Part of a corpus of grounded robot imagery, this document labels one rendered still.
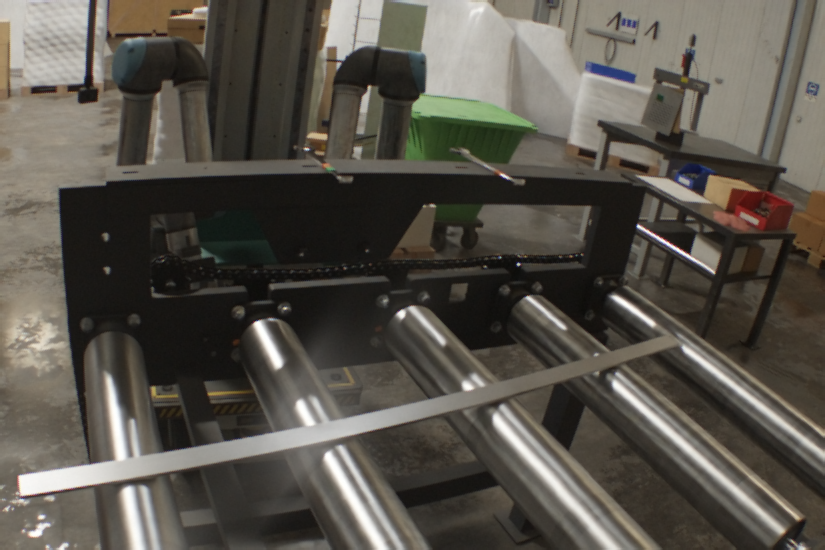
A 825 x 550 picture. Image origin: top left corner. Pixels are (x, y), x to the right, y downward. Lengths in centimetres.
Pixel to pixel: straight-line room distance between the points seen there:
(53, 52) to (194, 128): 758
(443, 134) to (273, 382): 284
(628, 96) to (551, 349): 670
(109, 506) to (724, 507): 90
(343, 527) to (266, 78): 146
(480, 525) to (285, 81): 151
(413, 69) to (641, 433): 108
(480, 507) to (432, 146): 221
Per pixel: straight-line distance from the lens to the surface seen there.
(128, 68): 159
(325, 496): 87
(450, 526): 212
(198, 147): 164
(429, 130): 371
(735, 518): 108
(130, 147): 170
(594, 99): 790
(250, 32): 196
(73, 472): 86
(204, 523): 158
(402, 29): 489
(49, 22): 912
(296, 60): 195
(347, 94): 174
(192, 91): 166
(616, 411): 122
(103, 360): 108
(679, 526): 243
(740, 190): 381
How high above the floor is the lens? 149
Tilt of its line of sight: 25 degrees down
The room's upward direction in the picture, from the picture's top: 9 degrees clockwise
